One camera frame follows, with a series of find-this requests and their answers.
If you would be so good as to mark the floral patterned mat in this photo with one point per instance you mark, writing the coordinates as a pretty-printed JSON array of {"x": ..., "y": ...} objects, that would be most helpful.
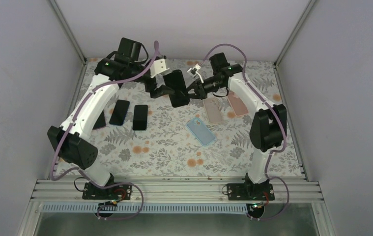
[{"x": 167, "y": 147}]

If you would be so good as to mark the aluminium rail frame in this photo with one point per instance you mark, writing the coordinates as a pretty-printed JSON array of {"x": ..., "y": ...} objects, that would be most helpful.
[{"x": 181, "y": 189}]

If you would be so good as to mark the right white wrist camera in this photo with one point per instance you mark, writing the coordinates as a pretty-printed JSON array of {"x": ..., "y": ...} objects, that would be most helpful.
[{"x": 194, "y": 71}]

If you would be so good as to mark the beige phone case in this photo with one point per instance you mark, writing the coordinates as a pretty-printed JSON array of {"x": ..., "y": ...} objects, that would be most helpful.
[{"x": 212, "y": 109}]

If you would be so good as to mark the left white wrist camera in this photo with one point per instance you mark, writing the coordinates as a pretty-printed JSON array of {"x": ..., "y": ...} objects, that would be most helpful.
[{"x": 159, "y": 67}]

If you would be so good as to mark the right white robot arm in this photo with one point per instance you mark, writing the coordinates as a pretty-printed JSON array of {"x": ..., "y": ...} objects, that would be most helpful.
[{"x": 269, "y": 126}]

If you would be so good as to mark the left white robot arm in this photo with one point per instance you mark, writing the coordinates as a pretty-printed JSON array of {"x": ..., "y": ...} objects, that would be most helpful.
[{"x": 70, "y": 139}]

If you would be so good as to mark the light-blue phone case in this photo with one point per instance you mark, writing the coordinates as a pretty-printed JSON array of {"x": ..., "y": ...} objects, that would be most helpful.
[{"x": 200, "y": 131}]

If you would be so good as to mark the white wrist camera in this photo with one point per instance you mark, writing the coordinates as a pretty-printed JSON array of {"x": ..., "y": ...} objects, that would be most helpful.
[
  {"x": 194, "y": 71},
  {"x": 159, "y": 67}
]

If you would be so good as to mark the pink phone case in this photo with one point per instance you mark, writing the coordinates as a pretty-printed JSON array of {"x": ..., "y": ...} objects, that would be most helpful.
[{"x": 237, "y": 105}]

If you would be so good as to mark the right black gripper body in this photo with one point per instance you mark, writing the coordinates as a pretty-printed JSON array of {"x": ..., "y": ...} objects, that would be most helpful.
[{"x": 204, "y": 92}]

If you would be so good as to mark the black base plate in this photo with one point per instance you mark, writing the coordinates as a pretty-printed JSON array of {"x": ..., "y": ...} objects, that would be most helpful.
[
  {"x": 250, "y": 192},
  {"x": 121, "y": 192}
]

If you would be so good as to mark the blue phone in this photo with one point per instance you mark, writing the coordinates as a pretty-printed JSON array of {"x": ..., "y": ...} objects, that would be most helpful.
[{"x": 119, "y": 113}]

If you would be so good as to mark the perforated cable duct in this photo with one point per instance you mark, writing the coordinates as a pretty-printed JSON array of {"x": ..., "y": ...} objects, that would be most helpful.
[{"x": 147, "y": 208}]

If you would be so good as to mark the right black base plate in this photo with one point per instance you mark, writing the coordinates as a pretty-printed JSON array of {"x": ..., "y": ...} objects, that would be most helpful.
[{"x": 250, "y": 192}]

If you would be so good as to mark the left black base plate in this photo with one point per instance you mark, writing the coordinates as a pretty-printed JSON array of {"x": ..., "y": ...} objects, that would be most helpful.
[{"x": 121, "y": 192}]

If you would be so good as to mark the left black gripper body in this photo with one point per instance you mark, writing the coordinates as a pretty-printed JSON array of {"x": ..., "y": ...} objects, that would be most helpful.
[{"x": 150, "y": 88}]

